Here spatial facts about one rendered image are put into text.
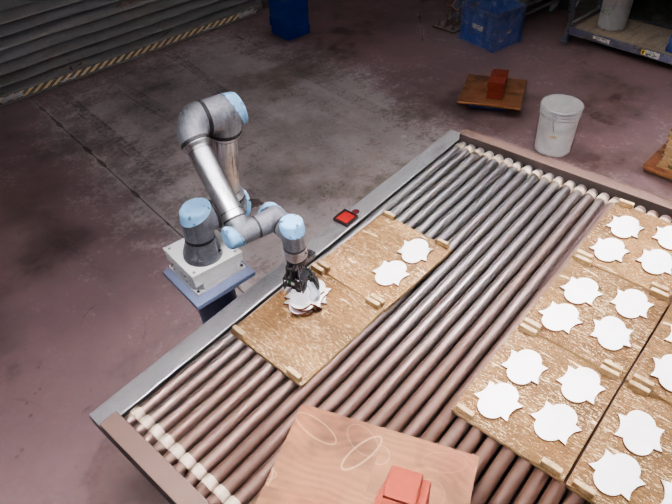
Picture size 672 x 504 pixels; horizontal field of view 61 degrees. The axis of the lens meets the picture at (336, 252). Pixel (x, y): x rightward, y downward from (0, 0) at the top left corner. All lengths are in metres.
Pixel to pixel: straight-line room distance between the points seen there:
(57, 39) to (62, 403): 3.91
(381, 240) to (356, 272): 0.20
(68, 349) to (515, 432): 2.50
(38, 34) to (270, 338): 4.75
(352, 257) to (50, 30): 4.61
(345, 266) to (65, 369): 1.82
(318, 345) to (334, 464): 0.49
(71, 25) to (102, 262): 2.98
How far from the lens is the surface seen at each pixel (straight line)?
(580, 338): 2.05
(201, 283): 2.23
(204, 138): 1.85
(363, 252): 2.23
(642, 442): 1.87
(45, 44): 6.27
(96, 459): 3.04
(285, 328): 1.99
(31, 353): 3.61
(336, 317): 2.00
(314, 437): 1.63
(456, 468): 1.59
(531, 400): 1.86
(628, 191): 2.69
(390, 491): 1.26
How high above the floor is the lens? 2.46
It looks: 43 degrees down
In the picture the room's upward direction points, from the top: 4 degrees counter-clockwise
